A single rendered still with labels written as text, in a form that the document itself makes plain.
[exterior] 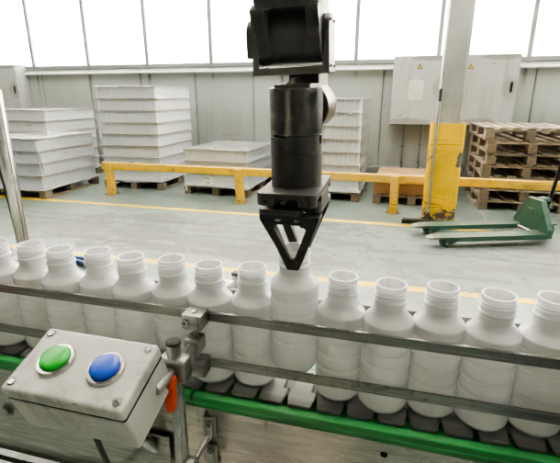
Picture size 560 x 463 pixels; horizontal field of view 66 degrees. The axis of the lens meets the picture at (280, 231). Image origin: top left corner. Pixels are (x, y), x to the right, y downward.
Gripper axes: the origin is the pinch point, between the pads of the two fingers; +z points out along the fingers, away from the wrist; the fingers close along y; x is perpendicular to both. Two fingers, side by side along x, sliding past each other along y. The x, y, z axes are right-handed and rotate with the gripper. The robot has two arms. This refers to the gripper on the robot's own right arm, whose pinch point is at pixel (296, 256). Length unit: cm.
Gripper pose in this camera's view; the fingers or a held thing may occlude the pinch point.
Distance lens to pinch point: 52.2
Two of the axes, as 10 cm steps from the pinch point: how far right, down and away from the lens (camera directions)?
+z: 0.2, 9.4, 3.4
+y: 2.6, -3.3, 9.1
